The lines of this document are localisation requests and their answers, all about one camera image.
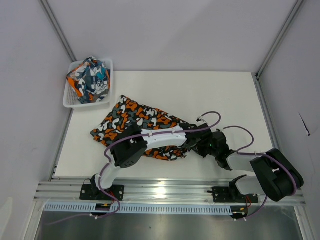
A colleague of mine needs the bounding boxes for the orange black camo shorts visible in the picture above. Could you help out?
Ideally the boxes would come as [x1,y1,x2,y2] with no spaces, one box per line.
[90,95,190,147]

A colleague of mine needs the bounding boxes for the blue orange patterned shorts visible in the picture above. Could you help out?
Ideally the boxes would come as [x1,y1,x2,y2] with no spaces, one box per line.
[66,56,111,104]

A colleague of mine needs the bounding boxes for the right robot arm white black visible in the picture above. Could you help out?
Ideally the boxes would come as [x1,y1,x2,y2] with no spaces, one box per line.
[193,131,304,202]

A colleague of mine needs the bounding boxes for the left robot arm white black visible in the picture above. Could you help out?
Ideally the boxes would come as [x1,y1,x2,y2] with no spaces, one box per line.
[90,124,212,195]

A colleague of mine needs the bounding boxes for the white plastic basket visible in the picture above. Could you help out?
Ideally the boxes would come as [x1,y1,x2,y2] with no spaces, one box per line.
[63,58,114,109]

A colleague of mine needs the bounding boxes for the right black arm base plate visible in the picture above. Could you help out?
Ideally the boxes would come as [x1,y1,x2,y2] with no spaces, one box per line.
[207,186,259,204]

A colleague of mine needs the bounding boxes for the aluminium mounting rail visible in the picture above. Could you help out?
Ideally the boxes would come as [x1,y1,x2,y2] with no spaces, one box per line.
[33,176,306,207]

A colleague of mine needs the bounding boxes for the white slotted cable duct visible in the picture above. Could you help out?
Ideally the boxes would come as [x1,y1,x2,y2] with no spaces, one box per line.
[44,202,233,216]

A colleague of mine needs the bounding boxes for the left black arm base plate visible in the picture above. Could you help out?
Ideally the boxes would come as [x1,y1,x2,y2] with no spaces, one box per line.
[79,184,125,201]

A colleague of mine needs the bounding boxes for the right aluminium frame post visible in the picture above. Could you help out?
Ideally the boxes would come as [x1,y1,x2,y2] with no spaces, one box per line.
[255,0,306,80]

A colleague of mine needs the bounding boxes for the aluminium frame post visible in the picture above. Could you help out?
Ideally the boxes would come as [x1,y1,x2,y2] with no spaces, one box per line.
[255,0,306,80]
[38,0,77,62]

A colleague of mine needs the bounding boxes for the left aluminium frame post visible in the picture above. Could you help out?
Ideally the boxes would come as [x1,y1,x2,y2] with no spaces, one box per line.
[38,0,77,62]

